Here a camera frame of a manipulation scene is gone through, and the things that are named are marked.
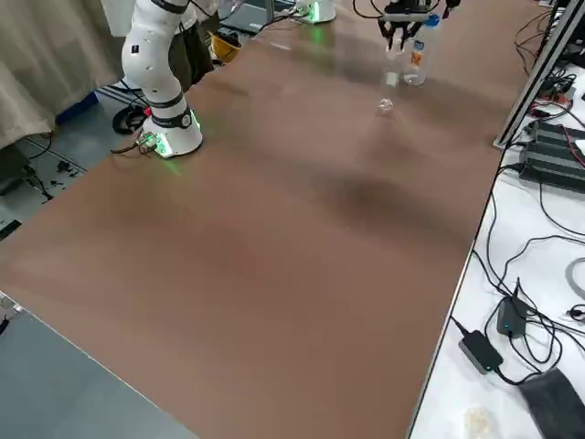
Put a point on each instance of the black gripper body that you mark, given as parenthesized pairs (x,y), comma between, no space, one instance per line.
(407,7)

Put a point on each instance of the beige curtain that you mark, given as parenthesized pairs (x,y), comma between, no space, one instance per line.
(45,68)

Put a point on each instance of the clear condiment bottle white cap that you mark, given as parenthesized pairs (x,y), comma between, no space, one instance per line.
(391,78)

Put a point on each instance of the aluminium frame post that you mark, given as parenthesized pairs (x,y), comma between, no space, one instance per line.
(530,78)

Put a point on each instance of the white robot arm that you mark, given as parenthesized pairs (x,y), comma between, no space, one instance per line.
(155,78)
(320,11)

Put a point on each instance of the black fabric pouch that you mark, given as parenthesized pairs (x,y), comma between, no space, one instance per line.
(557,402)

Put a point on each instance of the black power supply box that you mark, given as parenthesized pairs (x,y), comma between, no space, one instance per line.
(557,135)
(553,164)

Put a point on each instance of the clear drink bottle blue cap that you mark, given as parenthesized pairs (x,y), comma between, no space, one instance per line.
(416,68)

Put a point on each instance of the usb hub with red plugs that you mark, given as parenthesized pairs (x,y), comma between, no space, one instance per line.
(555,93)

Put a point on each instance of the grey black power adapter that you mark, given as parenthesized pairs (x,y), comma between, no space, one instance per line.
(480,352)

